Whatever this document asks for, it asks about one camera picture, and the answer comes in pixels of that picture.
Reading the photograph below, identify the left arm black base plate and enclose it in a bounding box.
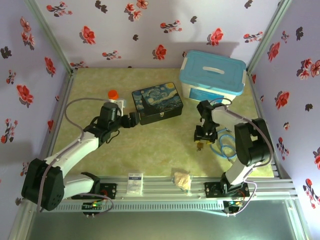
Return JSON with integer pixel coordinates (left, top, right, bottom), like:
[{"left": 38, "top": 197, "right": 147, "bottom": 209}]
[{"left": 99, "top": 182, "right": 118, "bottom": 201}]

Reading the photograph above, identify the black controller board with leds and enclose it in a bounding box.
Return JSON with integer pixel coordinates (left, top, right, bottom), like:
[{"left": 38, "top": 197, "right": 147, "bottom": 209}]
[{"left": 223, "top": 199, "right": 245, "bottom": 214}]

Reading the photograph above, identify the white packet in clear bag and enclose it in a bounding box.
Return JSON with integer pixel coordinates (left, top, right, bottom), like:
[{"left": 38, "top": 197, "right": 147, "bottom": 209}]
[{"left": 126, "top": 171, "right": 145, "bottom": 196}]

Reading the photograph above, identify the starry night print box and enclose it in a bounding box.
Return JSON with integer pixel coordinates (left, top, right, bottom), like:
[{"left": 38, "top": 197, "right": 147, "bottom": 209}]
[{"left": 131, "top": 81, "right": 184, "bottom": 126}]

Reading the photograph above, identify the green circuit board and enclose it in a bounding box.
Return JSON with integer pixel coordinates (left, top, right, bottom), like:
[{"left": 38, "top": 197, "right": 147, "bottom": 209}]
[{"left": 82, "top": 201, "right": 106, "bottom": 210}]

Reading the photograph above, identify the grey slotted cable duct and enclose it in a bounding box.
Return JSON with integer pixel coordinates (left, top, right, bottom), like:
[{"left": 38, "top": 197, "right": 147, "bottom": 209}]
[{"left": 43, "top": 199, "right": 226, "bottom": 214}]

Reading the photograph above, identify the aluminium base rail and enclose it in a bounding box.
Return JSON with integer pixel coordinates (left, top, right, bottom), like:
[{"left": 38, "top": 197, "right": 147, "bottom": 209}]
[{"left": 96, "top": 175, "right": 299, "bottom": 200}]

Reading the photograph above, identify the crumpled clear bag with contents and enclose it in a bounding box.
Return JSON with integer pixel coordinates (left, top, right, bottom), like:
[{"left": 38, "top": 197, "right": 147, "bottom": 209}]
[{"left": 173, "top": 170, "right": 194, "bottom": 196}]

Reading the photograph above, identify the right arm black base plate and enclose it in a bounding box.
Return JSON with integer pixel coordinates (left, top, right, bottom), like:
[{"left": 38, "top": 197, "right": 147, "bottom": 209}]
[{"left": 204, "top": 181, "right": 251, "bottom": 199}]

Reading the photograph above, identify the blue lidded storage box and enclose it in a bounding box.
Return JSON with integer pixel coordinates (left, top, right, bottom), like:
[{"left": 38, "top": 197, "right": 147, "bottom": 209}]
[{"left": 179, "top": 49, "right": 247, "bottom": 106}]

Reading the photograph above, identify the aluminium side rail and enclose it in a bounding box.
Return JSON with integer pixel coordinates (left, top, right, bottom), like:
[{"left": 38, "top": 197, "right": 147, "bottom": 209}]
[
  {"left": 9, "top": 71, "right": 76, "bottom": 240},
  {"left": 246, "top": 71, "right": 310, "bottom": 240}
]

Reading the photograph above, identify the blue stethoscope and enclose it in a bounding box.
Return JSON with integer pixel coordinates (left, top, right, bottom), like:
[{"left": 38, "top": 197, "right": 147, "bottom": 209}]
[{"left": 209, "top": 126, "right": 238, "bottom": 161}]

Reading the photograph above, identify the aluminium frame post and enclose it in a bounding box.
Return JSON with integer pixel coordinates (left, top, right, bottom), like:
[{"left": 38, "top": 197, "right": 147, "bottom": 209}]
[
  {"left": 245, "top": 0, "right": 294, "bottom": 75},
  {"left": 24, "top": 0, "right": 77, "bottom": 75}
]

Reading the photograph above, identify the orange cylinder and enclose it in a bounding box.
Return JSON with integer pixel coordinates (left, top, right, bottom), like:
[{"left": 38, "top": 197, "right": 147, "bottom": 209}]
[{"left": 107, "top": 89, "right": 121, "bottom": 101}]

